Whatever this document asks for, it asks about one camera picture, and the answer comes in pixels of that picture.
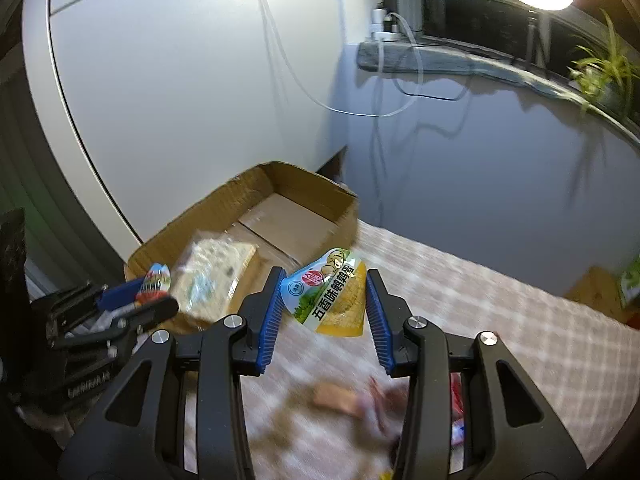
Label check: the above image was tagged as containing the white wardrobe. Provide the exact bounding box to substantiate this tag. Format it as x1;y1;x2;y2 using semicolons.
22;0;387;261

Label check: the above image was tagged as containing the green spider plant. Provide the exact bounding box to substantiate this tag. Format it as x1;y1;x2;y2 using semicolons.
567;10;639;117

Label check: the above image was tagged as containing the small blue and red packet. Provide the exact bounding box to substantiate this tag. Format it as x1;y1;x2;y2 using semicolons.
141;262;173;306

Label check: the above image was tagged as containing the white cable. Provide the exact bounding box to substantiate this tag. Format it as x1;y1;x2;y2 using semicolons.
255;0;427;119

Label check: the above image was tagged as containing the ring light tripod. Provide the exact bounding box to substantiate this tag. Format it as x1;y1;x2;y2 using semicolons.
522;11;551;66

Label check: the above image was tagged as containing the brown snack piece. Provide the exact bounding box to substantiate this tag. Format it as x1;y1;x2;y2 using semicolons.
312;382;369;418

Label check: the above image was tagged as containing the red snack packet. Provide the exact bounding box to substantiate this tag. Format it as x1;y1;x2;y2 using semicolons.
449;372;469;450

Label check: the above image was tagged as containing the yellow and blue snack pouch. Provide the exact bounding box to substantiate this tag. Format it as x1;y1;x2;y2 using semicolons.
281;247;368;337

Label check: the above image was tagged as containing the window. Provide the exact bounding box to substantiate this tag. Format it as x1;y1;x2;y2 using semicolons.
384;0;640;128

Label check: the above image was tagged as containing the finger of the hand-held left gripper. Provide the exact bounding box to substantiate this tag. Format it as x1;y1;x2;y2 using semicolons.
96;277;151;312
105;296;180;357

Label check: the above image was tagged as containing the cardboard box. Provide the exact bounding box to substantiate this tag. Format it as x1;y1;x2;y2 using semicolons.
124;161;360;337

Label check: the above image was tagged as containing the black cable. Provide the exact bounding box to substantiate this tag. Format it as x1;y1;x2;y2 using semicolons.
390;42;474;102

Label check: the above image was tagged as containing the white power strip with chargers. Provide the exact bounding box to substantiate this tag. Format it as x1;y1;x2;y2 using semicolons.
369;4;402;44

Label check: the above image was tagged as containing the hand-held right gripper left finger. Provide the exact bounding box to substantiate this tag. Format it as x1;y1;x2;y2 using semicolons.
57;266;288;480

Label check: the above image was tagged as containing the clear cracker packet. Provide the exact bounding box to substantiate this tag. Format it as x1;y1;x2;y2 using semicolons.
170;230;259;322

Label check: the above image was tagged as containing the grey stone window sill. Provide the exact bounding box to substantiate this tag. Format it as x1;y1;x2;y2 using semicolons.
356;40;640;147

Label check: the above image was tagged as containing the checkered blanket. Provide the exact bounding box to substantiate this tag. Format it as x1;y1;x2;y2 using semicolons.
65;220;640;480

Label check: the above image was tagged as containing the pink snack wrapper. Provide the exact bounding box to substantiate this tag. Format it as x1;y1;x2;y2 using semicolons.
367;377;410;435

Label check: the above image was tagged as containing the green snack bag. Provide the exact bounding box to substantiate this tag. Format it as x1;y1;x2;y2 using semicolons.
619;255;640;309

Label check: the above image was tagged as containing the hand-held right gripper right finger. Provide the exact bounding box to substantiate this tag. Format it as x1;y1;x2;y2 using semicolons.
365;268;588;480

